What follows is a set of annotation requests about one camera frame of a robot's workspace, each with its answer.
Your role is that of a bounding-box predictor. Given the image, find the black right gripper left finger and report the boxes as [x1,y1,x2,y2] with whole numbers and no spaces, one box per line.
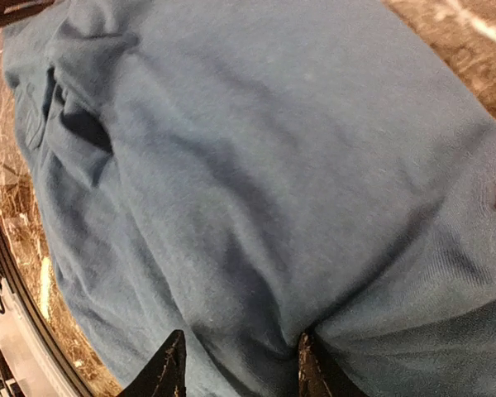
[119,330,187,397]

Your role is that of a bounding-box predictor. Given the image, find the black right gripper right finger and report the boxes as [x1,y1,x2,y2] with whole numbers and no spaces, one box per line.
[298,333,355,397]

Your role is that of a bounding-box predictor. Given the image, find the dark blue garment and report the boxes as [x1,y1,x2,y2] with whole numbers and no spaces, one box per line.
[3,1,496,396]

